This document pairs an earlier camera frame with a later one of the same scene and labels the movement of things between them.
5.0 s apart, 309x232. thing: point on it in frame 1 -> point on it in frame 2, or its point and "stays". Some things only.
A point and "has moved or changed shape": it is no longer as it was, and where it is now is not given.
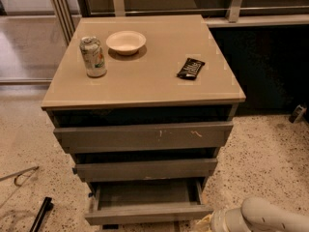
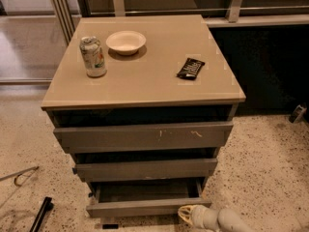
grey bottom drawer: (148, 201) has moved or changed shape
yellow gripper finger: (205, 224) -> (186, 213)
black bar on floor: (46, 207) stays
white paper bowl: (126, 43) stays
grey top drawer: (154, 136) stays
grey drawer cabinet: (142, 139) stays
